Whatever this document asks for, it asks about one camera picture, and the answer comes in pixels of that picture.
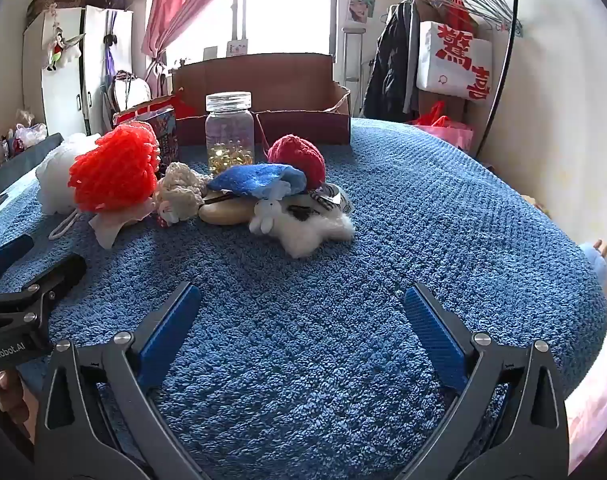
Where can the dark jacket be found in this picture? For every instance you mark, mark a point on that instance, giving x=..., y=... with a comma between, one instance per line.
x=388, y=70

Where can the grey garment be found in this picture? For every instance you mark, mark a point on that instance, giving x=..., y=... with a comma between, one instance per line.
x=412, y=60

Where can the blue knitted blanket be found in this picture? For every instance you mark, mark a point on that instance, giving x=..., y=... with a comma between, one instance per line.
x=383, y=210

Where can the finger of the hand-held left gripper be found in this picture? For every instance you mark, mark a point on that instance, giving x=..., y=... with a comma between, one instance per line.
x=11, y=254
x=58, y=275

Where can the red hanging cloth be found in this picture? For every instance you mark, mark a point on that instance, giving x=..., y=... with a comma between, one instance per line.
x=461, y=17

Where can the red mesh bath pouf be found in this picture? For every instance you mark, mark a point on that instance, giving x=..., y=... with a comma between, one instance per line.
x=113, y=170

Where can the beige round powder puff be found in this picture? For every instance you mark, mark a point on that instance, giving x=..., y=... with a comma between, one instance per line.
x=223, y=212

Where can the black metal clothes rack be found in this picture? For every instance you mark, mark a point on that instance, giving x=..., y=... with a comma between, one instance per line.
x=508, y=60

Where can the light blue cloth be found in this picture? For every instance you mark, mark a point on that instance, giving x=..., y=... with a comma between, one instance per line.
x=593, y=265

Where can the cardboard box with red lining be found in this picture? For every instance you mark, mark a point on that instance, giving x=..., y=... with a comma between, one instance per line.
x=283, y=85

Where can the small printed card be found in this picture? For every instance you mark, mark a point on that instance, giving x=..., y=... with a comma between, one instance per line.
x=236, y=48

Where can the red plastic bag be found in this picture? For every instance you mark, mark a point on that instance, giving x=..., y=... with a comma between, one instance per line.
x=433, y=115

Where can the white plastic bag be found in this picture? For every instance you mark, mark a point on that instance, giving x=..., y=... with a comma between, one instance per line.
x=31, y=134

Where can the wall poster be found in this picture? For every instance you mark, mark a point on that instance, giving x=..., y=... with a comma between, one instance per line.
x=361, y=10

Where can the white wardrobe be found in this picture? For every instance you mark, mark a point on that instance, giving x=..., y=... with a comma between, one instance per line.
x=63, y=100

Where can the brown patterned bag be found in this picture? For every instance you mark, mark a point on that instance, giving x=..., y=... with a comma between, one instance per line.
x=48, y=0

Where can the pink shopping bag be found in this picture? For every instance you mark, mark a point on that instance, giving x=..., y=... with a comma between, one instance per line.
x=453, y=135

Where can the person's left hand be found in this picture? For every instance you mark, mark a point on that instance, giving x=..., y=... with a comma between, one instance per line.
x=11, y=397

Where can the hanging plush toy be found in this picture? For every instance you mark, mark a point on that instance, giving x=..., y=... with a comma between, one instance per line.
x=58, y=50

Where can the pink curtain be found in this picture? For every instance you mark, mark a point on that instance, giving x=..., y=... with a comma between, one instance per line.
x=183, y=0

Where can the pink bed sheet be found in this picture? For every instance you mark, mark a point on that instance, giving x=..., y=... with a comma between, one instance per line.
x=596, y=390

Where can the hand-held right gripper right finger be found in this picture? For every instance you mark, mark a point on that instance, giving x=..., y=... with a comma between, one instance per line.
x=433, y=330

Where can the glass jar with yellow capsules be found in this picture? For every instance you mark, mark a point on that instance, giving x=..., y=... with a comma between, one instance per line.
x=229, y=130

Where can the dark grey cloth cover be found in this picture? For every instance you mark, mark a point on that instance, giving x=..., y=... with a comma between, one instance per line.
x=13, y=165

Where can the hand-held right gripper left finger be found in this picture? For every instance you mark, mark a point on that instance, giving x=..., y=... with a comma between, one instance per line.
x=168, y=335

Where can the grey crutch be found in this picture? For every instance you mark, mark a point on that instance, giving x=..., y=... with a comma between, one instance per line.
x=353, y=35

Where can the white mesh bath pouf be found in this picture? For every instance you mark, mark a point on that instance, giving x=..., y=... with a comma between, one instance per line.
x=53, y=180

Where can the small white card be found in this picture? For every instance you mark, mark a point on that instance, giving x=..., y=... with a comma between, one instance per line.
x=210, y=53

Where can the white tote bag red print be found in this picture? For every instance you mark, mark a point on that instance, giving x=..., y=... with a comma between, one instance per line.
x=433, y=70

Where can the white fluffy bunny hair clip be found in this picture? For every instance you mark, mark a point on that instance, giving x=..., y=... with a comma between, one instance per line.
x=303, y=235

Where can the white quilted handbag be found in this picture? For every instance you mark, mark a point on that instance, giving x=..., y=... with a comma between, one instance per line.
x=128, y=90

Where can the purple ribbon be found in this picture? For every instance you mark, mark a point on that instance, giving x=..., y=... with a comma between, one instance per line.
x=111, y=57

